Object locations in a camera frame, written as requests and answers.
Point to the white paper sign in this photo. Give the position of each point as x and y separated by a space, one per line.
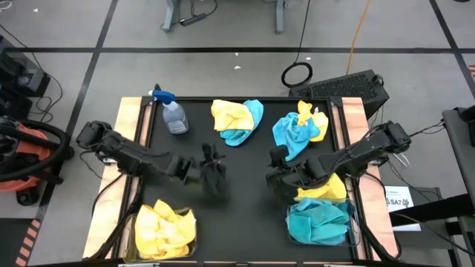
399 202

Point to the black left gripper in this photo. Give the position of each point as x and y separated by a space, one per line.
214 176

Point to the orange and black vacuum cleaner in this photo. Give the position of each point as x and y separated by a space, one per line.
26 148

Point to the spray bottle with blue trigger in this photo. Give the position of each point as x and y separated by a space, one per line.
174 118

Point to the black table frame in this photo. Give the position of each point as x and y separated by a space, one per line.
278 99

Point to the black equipment stack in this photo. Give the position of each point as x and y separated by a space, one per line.
22 78

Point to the clear plastic bin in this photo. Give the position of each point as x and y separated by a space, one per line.
129 244
355 230

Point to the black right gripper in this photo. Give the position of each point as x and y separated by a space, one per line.
282 183

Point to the black power strip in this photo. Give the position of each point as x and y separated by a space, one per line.
193 19

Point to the gray desk leg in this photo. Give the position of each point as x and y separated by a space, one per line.
171 15
279 18

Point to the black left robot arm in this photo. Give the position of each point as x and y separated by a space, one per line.
126 155

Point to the wooden table side board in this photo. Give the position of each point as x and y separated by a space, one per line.
105 207
354 111

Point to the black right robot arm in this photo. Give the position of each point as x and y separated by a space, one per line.
371 148

